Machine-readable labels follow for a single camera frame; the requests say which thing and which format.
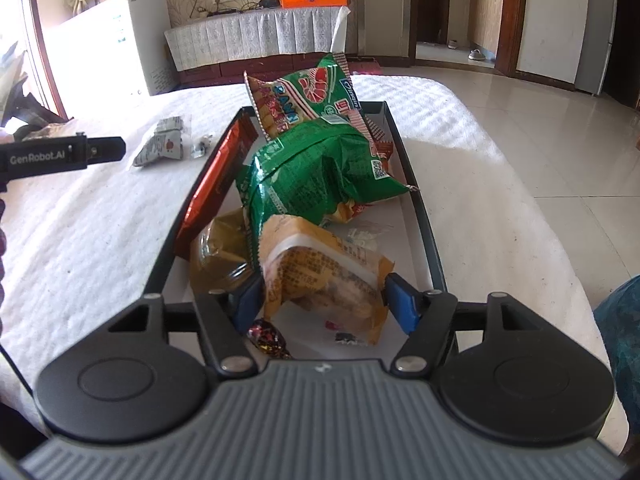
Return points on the dark yellow snack packet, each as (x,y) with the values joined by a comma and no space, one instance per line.
(220,255)

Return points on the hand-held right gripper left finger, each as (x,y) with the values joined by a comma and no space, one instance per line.
(249,302)

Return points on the red-orange snack packet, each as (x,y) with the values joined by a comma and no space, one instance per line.
(215,185)

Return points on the yellow snack bag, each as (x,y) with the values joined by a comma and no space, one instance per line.
(325,270)

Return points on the clear pink-printed candy wrapper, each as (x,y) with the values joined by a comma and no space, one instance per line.
(365,237)

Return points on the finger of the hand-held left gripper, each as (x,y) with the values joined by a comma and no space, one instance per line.
(50,157)

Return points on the white refrigerator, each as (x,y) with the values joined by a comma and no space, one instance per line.
(595,25)

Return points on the small black red candy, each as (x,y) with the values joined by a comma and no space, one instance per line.
(345,336)

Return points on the cloth-covered cabinet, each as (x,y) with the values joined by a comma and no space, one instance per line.
(240,35)

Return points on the brown gold candy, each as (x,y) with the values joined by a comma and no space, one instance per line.
(267,337)

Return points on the orange snack packet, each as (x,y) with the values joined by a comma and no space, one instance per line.
(384,152)

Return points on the grey rectangular tray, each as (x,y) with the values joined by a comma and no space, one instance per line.
(400,212)

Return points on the green prawn cracker bag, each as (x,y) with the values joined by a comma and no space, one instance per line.
(300,95)

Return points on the wooden kitchen cabinet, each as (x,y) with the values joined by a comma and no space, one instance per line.
(486,20)

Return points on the black electronic box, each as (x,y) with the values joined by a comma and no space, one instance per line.
(269,2)

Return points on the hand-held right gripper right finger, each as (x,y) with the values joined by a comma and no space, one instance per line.
(404,305)

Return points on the white paper sheet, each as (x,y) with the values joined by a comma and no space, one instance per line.
(341,30)

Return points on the grey snack packet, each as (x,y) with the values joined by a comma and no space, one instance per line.
(160,145)

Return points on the small silver wrapper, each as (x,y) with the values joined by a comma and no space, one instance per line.
(202,147)

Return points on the plain green snack bag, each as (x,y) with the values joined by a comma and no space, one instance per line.
(320,175)

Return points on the dark teal cloth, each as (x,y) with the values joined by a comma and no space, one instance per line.
(622,360)

